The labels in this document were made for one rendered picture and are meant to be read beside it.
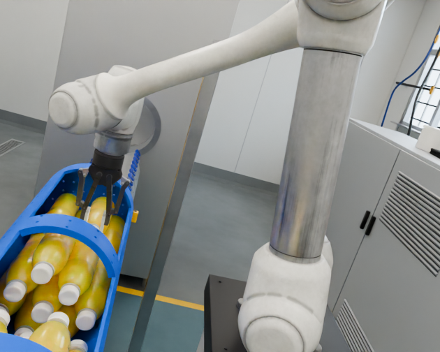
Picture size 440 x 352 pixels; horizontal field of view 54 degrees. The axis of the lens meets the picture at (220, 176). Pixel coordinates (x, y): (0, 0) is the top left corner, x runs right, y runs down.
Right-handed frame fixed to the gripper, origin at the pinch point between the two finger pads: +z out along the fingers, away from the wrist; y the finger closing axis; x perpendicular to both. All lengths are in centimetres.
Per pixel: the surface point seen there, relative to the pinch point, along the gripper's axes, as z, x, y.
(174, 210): 24, -81, -28
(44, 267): -2.1, 28.9, 5.3
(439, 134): -41, -129, -173
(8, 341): -8, 57, 3
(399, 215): 4, -95, -146
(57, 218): -7.6, 17.5, 6.5
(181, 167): 3, -81, -27
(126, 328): 115, -112, -24
